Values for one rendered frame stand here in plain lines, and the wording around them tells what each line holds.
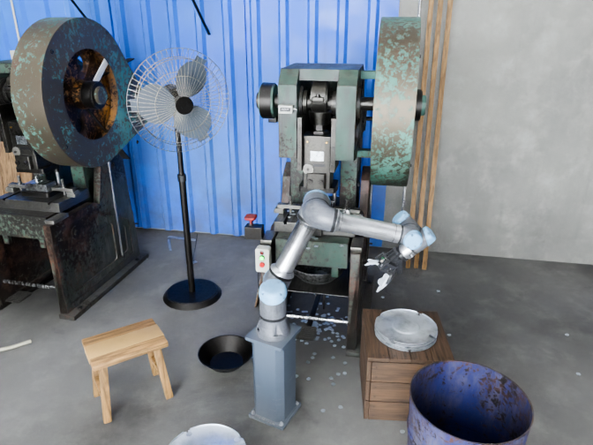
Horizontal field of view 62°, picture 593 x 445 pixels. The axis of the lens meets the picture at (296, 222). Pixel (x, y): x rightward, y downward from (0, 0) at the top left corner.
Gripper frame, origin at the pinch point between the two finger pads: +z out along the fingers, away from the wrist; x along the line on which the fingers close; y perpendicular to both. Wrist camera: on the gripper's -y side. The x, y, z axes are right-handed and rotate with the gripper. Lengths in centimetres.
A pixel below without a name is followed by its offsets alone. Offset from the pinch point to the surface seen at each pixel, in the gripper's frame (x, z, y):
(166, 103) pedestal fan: -124, 39, 70
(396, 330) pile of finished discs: 18.7, 7.0, -19.0
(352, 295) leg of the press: -14.3, 24.2, -24.9
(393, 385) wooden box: 39.5, 19.8, -19.8
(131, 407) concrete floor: 9, 123, 45
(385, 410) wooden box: 45, 32, -26
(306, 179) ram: -68, 6, 10
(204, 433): 48, 61, 57
